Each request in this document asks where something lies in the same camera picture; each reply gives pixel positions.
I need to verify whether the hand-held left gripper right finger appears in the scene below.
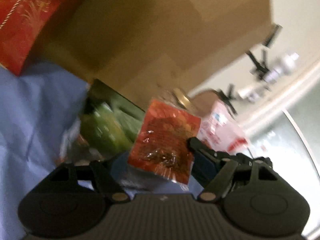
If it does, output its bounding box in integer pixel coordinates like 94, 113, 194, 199
187, 137, 273, 203

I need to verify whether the red gift bag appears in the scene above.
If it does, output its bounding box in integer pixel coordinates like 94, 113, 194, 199
0, 0, 97, 77

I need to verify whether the green snack package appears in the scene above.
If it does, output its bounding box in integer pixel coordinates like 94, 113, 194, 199
79, 79, 147, 157

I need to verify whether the large pink snack bag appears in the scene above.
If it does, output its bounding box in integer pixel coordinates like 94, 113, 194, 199
197, 99, 252, 153

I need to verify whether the blue printed cloth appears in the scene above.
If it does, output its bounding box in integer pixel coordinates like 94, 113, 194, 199
0, 60, 204, 240

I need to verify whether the brown cardboard box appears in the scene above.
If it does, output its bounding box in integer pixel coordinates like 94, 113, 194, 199
32, 0, 276, 112

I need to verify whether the nut jar with gold lid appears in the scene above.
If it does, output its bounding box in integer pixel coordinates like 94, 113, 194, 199
164, 87, 198, 117

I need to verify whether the green cracker packet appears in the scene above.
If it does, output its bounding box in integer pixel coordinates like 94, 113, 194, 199
81, 102, 137, 157

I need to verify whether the red snack packet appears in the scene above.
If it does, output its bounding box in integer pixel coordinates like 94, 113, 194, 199
127, 99, 202, 184

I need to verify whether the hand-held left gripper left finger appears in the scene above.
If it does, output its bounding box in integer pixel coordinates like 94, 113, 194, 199
46, 152, 131, 203

